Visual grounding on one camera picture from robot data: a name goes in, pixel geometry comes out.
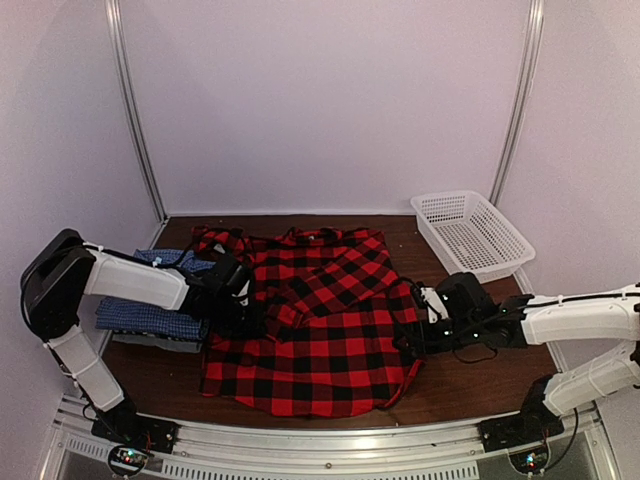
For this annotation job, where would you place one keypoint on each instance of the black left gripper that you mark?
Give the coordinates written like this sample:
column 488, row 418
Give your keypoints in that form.
column 253, row 326

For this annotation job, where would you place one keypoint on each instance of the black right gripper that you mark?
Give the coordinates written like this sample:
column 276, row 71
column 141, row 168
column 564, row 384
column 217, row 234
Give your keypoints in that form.
column 418, row 336

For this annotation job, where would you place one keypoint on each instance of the red black plaid shirt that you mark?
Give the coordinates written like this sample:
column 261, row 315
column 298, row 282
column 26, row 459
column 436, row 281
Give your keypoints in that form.
column 332, row 302

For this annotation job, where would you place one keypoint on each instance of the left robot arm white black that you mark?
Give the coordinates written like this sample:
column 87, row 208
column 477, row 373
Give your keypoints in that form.
column 70, row 269

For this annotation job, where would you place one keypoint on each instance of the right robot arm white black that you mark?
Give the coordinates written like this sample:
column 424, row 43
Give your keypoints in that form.
column 530, row 320

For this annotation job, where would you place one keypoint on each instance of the grey folded shirt underneath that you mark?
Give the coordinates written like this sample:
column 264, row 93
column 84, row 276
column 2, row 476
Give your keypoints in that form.
column 159, row 341

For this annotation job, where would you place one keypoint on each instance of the white plastic basket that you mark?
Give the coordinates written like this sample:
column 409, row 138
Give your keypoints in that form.
column 468, row 234

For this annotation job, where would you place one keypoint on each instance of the blue checked folded shirt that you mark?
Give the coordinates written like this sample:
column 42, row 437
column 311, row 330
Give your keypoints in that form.
column 156, row 313

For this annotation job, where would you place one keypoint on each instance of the right circuit board with LEDs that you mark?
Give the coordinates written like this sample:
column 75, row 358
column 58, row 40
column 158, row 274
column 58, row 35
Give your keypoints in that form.
column 529, row 461

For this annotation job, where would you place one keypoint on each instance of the circuit board with leds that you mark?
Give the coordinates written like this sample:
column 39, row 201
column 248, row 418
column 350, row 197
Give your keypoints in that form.
column 529, row 461
column 125, row 460

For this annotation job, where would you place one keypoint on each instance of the left circuit board with LEDs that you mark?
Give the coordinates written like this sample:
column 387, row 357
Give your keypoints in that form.
column 125, row 460

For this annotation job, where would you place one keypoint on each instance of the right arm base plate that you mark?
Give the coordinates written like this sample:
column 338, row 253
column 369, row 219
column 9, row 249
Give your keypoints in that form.
column 518, row 429

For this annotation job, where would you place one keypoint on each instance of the front aluminium frame rail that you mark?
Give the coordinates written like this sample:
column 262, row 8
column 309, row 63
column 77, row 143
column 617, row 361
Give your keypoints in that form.
column 449, row 450

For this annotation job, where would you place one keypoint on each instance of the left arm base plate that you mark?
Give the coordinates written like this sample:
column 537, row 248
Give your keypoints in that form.
column 143, row 433

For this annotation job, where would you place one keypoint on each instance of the right aluminium corner post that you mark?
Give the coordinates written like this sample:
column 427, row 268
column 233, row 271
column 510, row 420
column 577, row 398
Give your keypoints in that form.
column 529, row 59

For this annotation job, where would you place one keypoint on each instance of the aluminium corner post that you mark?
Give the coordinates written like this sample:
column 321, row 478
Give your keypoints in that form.
column 529, row 59
column 133, row 119

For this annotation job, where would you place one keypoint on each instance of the left aluminium corner post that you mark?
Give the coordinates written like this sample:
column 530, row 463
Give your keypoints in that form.
column 133, row 119

